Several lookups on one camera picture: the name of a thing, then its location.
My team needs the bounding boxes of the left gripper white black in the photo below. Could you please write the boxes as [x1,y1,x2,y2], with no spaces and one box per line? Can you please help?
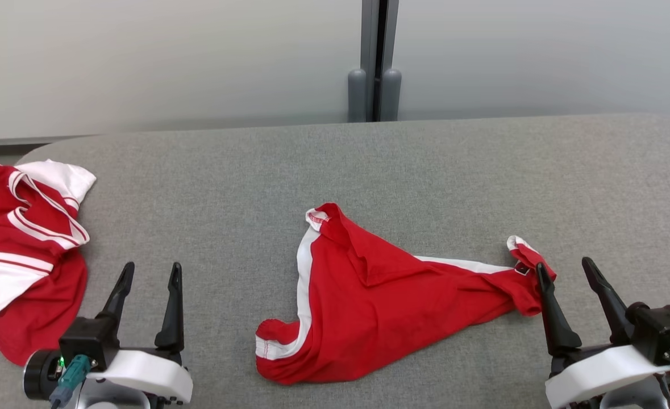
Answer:
[23,262,194,407]

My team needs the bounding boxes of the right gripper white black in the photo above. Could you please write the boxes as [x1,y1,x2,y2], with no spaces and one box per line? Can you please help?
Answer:
[536,257,670,409]

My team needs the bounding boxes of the red white basketball jersey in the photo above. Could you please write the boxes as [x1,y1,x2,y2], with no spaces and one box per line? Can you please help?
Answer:
[0,159,97,366]

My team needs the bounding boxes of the red white sports shorts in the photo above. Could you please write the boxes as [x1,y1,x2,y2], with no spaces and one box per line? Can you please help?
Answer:
[255,202,557,386]

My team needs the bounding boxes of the grey rounded post cap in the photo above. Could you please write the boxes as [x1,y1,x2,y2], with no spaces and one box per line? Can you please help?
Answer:
[380,68,402,122]
[348,68,368,123]

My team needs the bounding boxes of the grey vertical partition post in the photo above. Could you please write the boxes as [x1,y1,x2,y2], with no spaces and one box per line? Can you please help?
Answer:
[361,0,399,123]

